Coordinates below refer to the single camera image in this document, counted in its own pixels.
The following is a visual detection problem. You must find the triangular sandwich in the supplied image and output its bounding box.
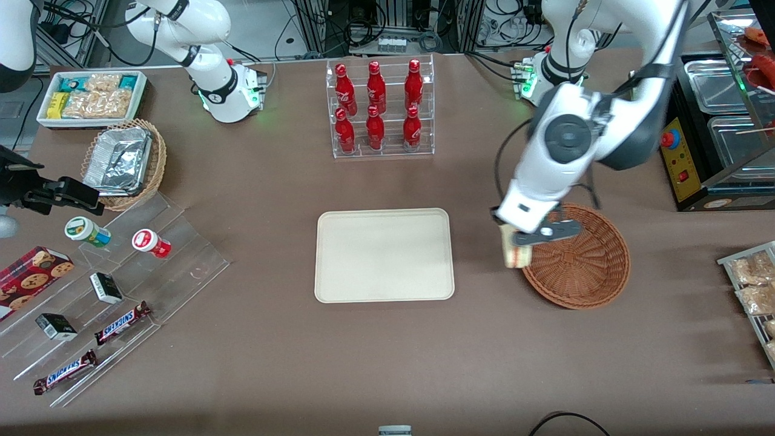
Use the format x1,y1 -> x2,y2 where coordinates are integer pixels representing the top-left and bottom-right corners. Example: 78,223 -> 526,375
501,224 -> 534,269

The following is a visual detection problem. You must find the clear cracker bag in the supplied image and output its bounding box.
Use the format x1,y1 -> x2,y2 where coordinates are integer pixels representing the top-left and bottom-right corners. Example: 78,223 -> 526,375
62,88 -> 134,119

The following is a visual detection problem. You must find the Snickers bar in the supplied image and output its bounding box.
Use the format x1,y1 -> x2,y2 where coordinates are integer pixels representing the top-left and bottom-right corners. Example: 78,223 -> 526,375
94,301 -> 152,346
33,349 -> 98,395

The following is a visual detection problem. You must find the black cable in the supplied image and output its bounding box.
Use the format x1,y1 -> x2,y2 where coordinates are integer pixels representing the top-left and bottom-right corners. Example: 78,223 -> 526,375
528,411 -> 612,436

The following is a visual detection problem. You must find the round brown wicker basket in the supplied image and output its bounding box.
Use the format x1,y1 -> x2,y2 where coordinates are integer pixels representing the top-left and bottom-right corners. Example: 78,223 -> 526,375
521,203 -> 631,310

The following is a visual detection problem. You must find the beige rectangular tray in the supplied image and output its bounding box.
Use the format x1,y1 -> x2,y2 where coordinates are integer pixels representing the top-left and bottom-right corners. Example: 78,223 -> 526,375
314,208 -> 455,303

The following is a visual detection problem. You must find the metal wire rack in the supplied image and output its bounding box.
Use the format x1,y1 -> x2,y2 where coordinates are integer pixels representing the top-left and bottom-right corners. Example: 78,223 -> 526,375
717,241 -> 775,370

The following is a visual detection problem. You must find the aluminium foil container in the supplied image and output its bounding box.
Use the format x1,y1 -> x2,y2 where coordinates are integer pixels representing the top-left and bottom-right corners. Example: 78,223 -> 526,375
83,127 -> 153,196

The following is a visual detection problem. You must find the clear nut snack bag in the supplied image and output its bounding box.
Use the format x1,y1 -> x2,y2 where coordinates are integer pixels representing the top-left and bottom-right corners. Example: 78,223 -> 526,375
730,252 -> 775,286
736,283 -> 775,316

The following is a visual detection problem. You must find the small black box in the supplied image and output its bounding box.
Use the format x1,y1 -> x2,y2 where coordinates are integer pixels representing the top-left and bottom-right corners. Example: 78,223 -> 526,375
35,313 -> 78,341
90,272 -> 124,305

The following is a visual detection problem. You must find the white rectangular snack bin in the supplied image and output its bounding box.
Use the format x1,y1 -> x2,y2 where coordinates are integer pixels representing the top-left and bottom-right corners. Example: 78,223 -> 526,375
36,70 -> 148,130

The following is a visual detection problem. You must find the red chocolate cookie box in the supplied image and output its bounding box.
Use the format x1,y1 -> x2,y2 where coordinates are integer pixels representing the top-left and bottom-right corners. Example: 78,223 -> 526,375
0,246 -> 75,322

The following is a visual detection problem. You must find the clear acrylic stepped display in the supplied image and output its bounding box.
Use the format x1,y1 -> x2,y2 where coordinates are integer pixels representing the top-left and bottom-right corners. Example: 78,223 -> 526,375
0,191 -> 232,408

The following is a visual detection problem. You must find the red soda bottle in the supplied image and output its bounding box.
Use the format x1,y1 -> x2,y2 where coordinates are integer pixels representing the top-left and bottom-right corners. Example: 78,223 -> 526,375
366,105 -> 386,151
404,59 -> 424,111
403,105 -> 423,151
335,63 -> 358,114
335,108 -> 357,154
366,61 -> 387,113

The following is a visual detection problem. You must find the red lid cup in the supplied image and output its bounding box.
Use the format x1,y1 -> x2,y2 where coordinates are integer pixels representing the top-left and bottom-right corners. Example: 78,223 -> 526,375
132,229 -> 172,259

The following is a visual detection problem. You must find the light wicker basket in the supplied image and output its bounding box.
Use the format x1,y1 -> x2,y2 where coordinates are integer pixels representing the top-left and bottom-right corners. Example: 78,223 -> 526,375
81,119 -> 167,212

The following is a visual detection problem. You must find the clear acrylic bottle rack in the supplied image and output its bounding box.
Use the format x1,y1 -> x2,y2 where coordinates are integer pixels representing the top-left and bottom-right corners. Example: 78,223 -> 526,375
326,53 -> 435,159

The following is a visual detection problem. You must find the green lid cup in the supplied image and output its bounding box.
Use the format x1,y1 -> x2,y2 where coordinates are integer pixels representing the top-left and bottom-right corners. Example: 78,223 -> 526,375
65,216 -> 112,248

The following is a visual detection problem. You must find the steel warmer pan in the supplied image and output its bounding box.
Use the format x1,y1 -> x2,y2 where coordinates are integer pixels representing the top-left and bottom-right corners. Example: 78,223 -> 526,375
684,59 -> 755,115

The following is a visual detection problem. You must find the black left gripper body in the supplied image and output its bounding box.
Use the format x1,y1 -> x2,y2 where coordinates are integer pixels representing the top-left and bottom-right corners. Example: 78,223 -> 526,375
541,221 -> 583,243

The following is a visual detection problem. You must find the black food warmer appliance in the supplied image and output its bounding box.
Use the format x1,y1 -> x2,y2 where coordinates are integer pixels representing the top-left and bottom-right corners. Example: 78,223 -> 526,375
630,51 -> 775,212

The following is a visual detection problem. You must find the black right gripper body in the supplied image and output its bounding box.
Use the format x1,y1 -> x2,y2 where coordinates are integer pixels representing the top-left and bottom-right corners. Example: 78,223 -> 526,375
0,145 -> 61,210

